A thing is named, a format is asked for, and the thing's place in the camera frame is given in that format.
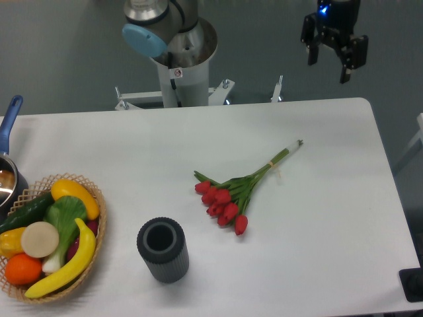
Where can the dark grey ribbed vase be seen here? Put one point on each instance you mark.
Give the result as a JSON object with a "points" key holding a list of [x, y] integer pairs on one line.
{"points": [[161, 243]]}

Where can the blue handled saucepan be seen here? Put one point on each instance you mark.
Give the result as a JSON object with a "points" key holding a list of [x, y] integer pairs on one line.
{"points": [[13, 182]]}

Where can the white frame at right edge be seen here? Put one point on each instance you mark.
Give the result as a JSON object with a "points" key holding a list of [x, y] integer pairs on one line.
{"points": [[413, 147]]}

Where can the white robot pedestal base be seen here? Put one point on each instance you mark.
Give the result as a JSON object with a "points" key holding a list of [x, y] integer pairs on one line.
{"points": [[180, 87]]}

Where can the yellow squash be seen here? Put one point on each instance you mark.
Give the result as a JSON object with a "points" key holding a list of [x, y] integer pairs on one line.
{"points": [[66, 187]]}

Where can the red tulip bouquet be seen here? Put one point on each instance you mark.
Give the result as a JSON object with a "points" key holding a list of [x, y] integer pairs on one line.
{"points": [[228, 201]]}

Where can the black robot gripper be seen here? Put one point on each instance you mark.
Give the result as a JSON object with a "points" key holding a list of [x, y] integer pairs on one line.
{"points": [[333, 25]]}

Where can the yellow banana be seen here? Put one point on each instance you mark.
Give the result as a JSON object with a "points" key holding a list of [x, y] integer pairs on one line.
{"points": [[71, 270]]}

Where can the green bok choy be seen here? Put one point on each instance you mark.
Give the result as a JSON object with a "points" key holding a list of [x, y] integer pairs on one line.
{"points": [[62, 215]]}

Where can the yellow bell pepper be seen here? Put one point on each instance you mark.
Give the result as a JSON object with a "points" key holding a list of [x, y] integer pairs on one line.
{"points": [[10, 242]]}

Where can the green cucumber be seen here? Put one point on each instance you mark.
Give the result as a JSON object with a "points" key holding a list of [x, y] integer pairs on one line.
{"points": [[31, 212]]}

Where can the woven wicker basket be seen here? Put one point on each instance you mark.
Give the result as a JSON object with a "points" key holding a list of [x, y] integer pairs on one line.
{"points": [[35, 190]]}

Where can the orange fruit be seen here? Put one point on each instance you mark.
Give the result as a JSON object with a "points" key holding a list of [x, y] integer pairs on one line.
{"points": [[22, 269]]}

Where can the black device at table edge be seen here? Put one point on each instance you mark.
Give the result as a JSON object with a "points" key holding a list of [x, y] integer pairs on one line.
{"points": [[411, 281]]}

